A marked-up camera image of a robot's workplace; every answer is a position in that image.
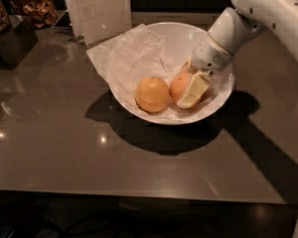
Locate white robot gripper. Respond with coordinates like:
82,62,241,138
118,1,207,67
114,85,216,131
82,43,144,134
176,34,233,109

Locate orange fruit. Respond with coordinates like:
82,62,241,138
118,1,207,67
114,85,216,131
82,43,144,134
169,71,205,108
135,76,170,113

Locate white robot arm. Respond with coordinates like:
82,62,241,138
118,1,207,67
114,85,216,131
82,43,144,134
181,0,298,238

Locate white tilted bowl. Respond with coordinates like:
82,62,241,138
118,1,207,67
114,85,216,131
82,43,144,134
107,21,237,126

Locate white crumpled paper liner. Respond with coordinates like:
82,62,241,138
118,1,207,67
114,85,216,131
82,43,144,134
85,23,223,124

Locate white paper sign stand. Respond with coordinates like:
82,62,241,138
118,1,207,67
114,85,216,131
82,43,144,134
65,0,132,46

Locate glass jar dried slices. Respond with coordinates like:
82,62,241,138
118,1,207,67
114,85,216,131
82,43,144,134
8,0,57,29

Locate dark box stand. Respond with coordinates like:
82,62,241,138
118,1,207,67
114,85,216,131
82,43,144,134
0,15,38,70

